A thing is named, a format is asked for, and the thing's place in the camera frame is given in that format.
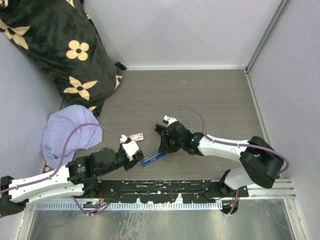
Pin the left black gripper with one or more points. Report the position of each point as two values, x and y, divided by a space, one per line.
130 164

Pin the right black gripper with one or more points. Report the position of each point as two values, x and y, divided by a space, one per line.
165 147

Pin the black stapler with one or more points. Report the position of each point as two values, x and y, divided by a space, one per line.
161 130

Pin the blue stapler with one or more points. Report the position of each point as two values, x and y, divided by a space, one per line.
151 158

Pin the white red staple box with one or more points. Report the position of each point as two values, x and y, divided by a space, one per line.
137 137

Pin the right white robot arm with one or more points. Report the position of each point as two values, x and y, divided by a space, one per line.
259 162

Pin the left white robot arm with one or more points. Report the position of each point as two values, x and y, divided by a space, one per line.
78 178

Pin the lavender crumpled cloth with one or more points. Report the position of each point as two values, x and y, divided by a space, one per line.
60 124

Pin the black floral plush blanket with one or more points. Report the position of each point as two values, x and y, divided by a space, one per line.
60 37

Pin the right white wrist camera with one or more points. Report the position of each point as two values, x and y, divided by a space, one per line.
168 120

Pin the black mounting base plate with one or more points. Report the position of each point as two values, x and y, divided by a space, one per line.
158 191

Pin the white slotted cable duct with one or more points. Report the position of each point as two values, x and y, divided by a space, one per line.
70 205

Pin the aluminium slotted rail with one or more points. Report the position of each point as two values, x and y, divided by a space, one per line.
282 189

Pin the aluminium corner frame post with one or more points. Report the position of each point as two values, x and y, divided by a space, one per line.
281 8

